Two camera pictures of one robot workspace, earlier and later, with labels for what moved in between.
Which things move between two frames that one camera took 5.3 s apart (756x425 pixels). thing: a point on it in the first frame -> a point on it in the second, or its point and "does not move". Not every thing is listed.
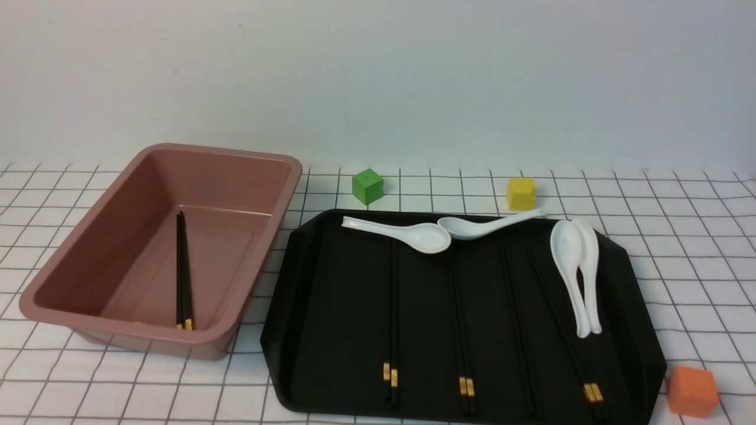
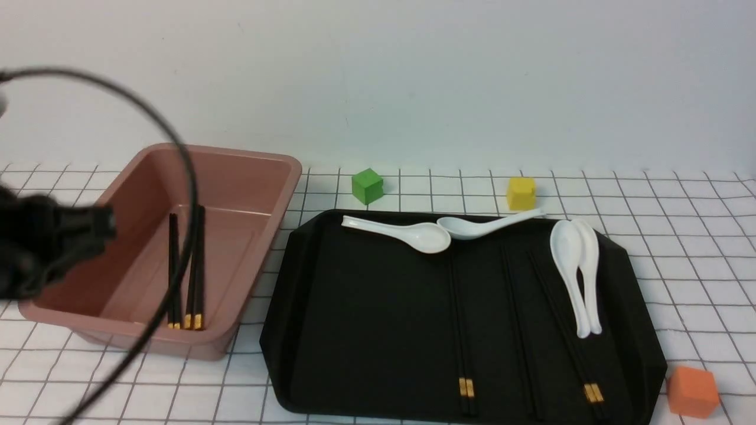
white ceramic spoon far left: (424, 238) does not move
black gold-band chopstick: (394, 322) -> (199, 268)
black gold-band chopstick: (580, 366) does not move
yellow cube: (521, 194) does not move
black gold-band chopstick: (387, 321) -> (190, 271)
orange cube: (692, 392) does not move
